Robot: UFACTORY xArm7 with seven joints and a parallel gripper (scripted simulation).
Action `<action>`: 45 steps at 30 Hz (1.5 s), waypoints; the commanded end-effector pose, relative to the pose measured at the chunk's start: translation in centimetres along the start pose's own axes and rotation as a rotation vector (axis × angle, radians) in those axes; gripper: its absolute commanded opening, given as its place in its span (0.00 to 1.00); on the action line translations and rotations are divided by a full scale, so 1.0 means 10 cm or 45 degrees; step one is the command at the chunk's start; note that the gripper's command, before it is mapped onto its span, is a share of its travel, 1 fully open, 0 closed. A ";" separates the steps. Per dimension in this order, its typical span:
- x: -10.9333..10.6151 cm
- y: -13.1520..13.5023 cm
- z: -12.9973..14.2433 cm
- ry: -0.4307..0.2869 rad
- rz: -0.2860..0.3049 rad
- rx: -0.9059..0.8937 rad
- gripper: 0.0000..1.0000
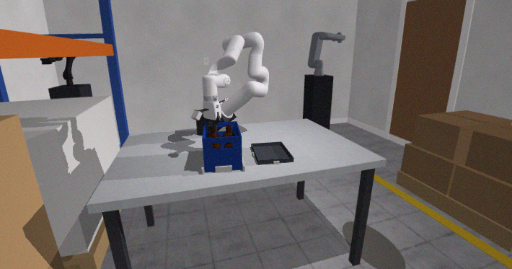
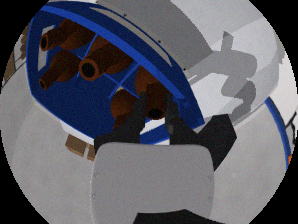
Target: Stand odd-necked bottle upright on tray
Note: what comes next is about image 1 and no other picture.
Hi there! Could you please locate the dark blue crate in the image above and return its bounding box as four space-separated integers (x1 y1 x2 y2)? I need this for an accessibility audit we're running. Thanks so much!
202 121 242 172

